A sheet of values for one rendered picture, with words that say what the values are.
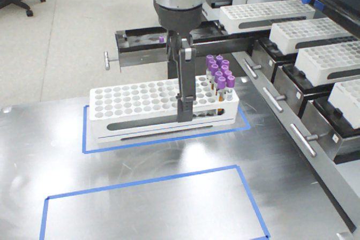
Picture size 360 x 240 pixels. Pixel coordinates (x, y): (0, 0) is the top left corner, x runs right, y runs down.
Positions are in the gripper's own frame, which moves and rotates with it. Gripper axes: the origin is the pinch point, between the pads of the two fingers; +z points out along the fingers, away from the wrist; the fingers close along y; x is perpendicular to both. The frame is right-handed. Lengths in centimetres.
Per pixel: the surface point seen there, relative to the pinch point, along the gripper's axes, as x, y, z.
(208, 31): 17.8, -39.7, 6.8
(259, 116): 17.0, 4.0, 5.3
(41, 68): -73, -158, 87
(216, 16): 29, -65, 14
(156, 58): -0.8, -31.4, 10.0
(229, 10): 25.1, -41.5, 1.1
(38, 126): -30.1, -2.1, 5.4
